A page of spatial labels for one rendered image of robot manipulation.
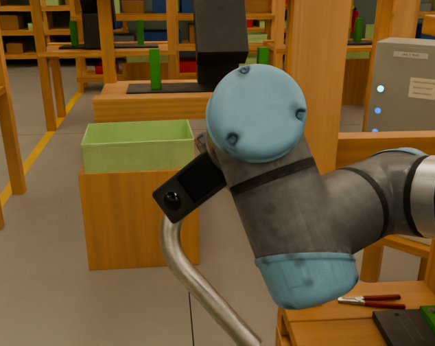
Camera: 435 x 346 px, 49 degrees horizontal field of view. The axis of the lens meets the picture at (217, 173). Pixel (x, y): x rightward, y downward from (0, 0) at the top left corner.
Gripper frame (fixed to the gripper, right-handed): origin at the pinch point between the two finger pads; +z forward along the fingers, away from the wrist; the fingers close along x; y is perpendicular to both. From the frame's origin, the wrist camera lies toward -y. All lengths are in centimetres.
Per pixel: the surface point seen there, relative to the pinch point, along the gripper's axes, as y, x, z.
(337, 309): 7, -41, 47
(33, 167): -96, 127, 377
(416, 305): 23, -52, 47
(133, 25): 133, 400, 898
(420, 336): 17, -52, 35
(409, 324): 17, -50, 38
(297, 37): 31.2, 13.1, 21.9
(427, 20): 58, 0, 27
